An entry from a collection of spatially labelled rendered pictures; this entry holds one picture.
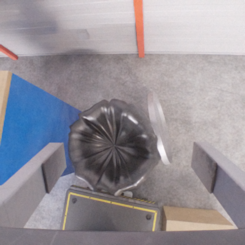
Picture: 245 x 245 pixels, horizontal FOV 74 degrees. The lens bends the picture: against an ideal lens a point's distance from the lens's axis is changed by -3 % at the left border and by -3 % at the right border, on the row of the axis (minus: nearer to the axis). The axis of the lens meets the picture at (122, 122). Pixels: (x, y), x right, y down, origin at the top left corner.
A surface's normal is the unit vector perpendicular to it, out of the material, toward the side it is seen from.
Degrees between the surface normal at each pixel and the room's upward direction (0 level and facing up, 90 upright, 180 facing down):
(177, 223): 0
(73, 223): 0
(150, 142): 15
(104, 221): 0
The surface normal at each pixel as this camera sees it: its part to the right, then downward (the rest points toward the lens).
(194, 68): -0.14, -0.15
